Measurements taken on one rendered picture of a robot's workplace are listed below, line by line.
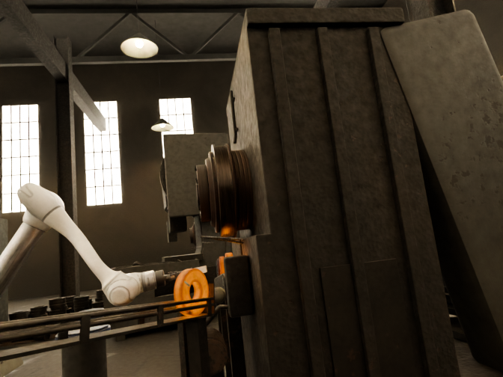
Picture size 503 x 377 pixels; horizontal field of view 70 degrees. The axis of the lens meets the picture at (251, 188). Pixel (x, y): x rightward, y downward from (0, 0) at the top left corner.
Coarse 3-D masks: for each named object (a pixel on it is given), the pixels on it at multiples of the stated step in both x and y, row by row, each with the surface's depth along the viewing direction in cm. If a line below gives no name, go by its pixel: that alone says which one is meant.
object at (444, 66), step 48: (432, 48) 150; (480, 48) 154; (432, 96) 146; (480, 96) 150; (432, 144) 143; (480, 144) 146; (432, 192) 145; (480, 192) 142; (480, 240) 138; (480, 288) 137; (480, 336) 143
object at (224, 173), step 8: (216, 152) 164; (224, 152) 164; (216, 160) 158; (224, 160) 160; (216, 168) 156; (224, 168) 158; (224, 176) 156; (224, 184) 155; (232, 184) 156; (224, 192) 155; (232, 192) 156; (224, 200) 155; (232, 200) 156; (224, 208) 156; (232, 208) 157; (224, 216) 158; (232, 216) 159; (224, 224) 161; (232, 224) 162; (224, 232) 165; (232, 232) 166
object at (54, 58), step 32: (0, 0) 554; (320, 0) 681; (416, 0) 401; (448, 0) 393; (32, 32) 647; (64, 64) 809; (64, 96) 819; (64, 128) 807; (64, 160) 795; (64, 192) 783; (64, 256) 761; (64, 288) 751
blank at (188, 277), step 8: (184, 272) 118; (192, 272) 120; (200, 272) 124; (176, 280) 117; (184, 280) 116; (192, 280) 119; (200, 280) 123; (176, 288) 115; (184, 288) 115; (200, 288) 123; (208, 288) 127; (176, 296) 114; (184, 296) 114; (200, 296) 122; (184, 304) 114; (192, 304) 117; (184, 312) 115; (192, 312) 117; (200, 312) 120
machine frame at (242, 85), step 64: (256, 64) 139; (320, 64) 143; (384, 64) 144; (256, 128) 138; (320, 128) 139; (384, 128) 141; (256, 192) 150; (320, 192) 134; (384, 192) 138; (256, 256) 130; (320, 256) 130; (384, 256) 134; (256, 320) 144; (320, 320) 126; (384, 320) 128; (448, 320) 133
